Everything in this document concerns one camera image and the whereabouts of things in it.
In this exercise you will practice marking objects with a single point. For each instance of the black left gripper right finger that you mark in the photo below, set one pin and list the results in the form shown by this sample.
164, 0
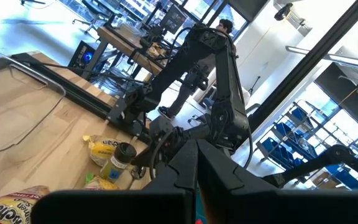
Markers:
216, 174

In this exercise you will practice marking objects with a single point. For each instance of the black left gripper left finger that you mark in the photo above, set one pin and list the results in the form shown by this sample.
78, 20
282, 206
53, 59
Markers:
182, 174

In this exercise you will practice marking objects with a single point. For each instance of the yellow ramen noodle packet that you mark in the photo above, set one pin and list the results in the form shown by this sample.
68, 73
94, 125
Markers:
102, 151

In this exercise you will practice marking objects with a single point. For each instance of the green lime shrimp ramen packet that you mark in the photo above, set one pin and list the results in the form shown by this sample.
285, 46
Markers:
104, 184

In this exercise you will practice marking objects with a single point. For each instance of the red beef ramen packet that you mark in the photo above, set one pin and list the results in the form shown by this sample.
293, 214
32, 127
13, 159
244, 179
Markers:
5, 208

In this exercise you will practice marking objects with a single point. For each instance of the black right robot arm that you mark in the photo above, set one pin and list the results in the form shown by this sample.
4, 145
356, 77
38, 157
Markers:
228, 93

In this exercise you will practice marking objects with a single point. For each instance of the teal plastic bin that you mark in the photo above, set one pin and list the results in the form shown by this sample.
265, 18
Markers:
198, 205

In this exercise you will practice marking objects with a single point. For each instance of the spice jar with black lid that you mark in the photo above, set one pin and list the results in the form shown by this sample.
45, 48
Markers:
117, 165

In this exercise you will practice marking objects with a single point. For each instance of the shelf rack with blue bins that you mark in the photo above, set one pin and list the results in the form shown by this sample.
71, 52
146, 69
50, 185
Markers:
278, 152

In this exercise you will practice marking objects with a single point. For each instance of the wooden desk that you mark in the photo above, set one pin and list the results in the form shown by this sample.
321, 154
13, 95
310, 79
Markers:
120, 42

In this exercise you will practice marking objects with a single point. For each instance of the cardboard box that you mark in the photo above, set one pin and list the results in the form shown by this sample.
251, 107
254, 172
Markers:
325, 180

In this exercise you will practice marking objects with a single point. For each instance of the black computer tower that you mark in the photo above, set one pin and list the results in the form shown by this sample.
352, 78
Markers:
87, 56

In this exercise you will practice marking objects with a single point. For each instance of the black monitor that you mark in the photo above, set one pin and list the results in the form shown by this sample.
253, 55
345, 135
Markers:
173, 19

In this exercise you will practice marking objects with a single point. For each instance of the person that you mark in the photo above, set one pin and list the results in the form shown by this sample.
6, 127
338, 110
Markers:
225, 26

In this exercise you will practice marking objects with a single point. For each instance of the clear plastic container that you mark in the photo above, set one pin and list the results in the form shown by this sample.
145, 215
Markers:
17, 102

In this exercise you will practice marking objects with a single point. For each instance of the black ceiling-mounted device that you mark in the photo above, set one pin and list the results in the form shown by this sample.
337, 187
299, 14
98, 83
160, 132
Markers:
283, 12

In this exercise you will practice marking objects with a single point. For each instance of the silver light bar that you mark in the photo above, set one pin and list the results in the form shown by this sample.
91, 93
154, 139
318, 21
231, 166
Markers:
337, 58

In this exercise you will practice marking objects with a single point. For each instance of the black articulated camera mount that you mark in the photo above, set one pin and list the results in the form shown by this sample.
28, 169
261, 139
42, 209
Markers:
334, 154

